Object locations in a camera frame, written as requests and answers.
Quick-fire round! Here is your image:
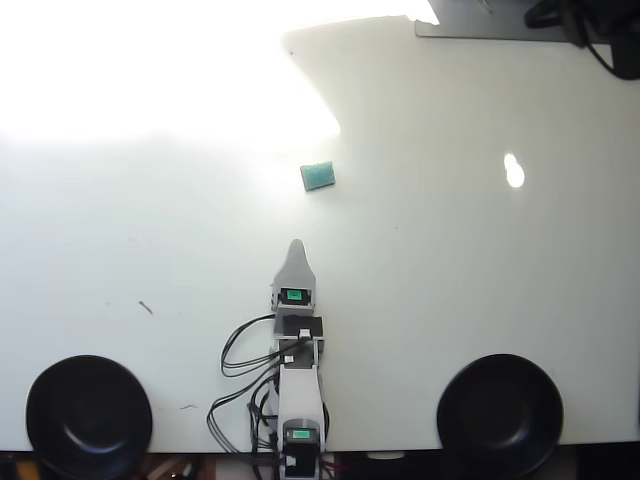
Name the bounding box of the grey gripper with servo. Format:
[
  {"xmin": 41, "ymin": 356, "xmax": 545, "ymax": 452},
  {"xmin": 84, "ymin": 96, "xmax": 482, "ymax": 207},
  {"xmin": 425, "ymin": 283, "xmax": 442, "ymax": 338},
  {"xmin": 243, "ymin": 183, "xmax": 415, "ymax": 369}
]
[{"xmin": 270, "ymin": 238, "xmax": 319, "ymax": 314}]

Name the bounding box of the grey metal plate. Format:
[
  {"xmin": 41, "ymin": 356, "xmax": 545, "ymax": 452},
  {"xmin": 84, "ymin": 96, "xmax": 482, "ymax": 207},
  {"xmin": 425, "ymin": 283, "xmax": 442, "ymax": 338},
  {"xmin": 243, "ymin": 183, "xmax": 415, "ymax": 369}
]
[{"xmin": 414, "ymin": 0, "xmax": 576, "ymax": 44}]

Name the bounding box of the black cable bundle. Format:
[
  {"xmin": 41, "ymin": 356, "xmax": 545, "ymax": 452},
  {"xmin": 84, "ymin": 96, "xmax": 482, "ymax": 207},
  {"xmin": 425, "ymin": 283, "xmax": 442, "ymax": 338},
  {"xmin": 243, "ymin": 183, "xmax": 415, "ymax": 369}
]
[{"xmin": 523, "ymin": 0, "xmax": 640, "ymax": 81}]

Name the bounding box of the blue foam cube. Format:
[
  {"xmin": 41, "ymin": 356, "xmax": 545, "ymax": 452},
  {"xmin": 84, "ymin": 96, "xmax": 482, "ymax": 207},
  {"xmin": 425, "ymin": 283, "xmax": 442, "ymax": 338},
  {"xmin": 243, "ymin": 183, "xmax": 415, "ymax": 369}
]
[{"xmin": 299, "ymin": 159, "xmax": 337, "ymax": 193}]

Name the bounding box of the black looped servo cable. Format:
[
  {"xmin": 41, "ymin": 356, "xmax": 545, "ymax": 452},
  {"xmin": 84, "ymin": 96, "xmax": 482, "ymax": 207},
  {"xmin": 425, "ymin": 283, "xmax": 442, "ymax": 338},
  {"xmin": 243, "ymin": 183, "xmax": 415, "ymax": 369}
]
[
  {"xmin": 206, "ymin": 368, "xmax": 282, "ymax": 455},
  {"xmin": 221, "ymin": 314, "xmax": 301, "ymax": 377}
]

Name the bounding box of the black round bowl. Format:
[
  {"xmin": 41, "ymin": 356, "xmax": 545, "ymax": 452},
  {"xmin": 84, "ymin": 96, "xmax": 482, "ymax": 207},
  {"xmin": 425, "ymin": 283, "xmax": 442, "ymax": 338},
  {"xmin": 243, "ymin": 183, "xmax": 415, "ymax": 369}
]
[
  {"xmin": 25, "ymin": 354, "xmax": 154, "ymax": 480},
  {"xmin": 436, "ymin": 353, "xmax": 565, "ymax": 479}
]

